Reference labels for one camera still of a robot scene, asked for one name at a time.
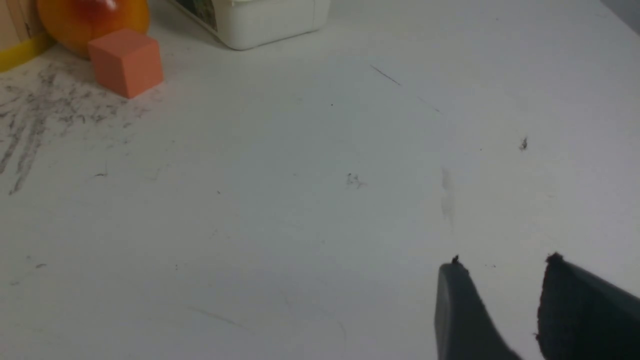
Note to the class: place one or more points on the green lidded white box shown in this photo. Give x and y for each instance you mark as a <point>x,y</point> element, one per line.
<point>246,24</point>

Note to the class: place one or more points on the orange toy pear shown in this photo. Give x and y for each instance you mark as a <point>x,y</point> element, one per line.
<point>75,23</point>

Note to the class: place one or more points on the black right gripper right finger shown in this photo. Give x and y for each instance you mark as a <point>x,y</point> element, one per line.
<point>584,317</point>

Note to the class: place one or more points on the salmon pink cube block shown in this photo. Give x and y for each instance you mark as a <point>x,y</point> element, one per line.
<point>126,62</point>

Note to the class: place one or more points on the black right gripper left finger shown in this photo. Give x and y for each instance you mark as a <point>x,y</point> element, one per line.
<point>463,327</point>

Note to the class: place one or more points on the bamboo steamer base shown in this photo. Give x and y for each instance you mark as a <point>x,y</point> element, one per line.
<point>22,35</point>

